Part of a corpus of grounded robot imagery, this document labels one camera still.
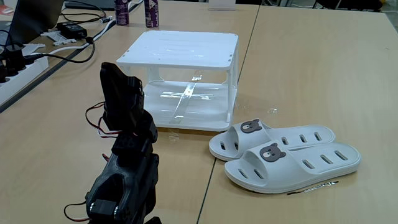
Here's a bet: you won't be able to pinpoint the white printed plastic parts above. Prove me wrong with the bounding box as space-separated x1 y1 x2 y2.
40 30 78 47

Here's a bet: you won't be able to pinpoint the thin metal wire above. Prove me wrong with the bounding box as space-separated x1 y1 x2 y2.
286 180 340 196

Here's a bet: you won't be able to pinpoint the white bear slipper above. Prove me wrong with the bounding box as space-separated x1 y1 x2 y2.
223 140 362 194
208 118 336 162

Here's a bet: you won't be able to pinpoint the dark laptop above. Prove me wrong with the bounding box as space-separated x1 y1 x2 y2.
6 0 65 46

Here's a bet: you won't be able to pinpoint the white cable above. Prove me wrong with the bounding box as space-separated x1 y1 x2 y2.
30 18 118 57

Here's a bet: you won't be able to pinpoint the black power cable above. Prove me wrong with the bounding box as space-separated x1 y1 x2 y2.
23 36 96 64

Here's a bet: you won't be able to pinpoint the black plug adapter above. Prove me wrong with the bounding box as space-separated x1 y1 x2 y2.
2 44 28 78

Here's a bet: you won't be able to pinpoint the black power adapter brick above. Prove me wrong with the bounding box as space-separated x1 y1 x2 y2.
57 21 88 40

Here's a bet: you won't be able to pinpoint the purple drink can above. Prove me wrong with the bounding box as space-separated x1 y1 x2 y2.
144 0 160 29
114 0 130 26

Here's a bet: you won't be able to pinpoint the black looped cable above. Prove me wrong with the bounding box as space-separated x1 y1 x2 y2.
60 0 108 24

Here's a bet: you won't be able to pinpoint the white open-sided plastic box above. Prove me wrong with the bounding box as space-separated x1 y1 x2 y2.
116 30 239 132

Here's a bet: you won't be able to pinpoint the white power strip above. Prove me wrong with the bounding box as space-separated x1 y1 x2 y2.
0 55 50 106

